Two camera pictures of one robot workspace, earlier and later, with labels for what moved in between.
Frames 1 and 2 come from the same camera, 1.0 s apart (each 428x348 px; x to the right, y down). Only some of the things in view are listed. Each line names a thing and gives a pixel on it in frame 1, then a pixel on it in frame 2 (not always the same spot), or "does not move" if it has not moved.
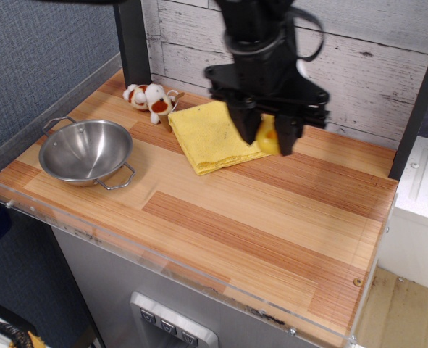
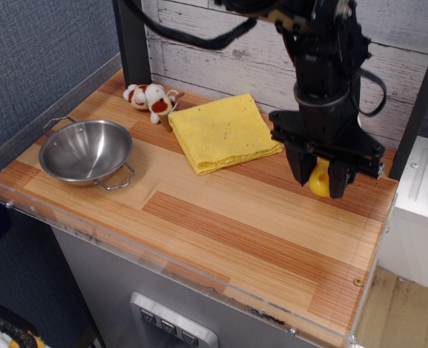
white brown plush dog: [151, 98] does not move
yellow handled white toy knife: [266, 138] to [319, 180]
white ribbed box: [413, 246] does not move
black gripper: [265, 71] to [334, 130]
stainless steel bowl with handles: [85, 152] does not move
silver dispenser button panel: [160, 326] does not move
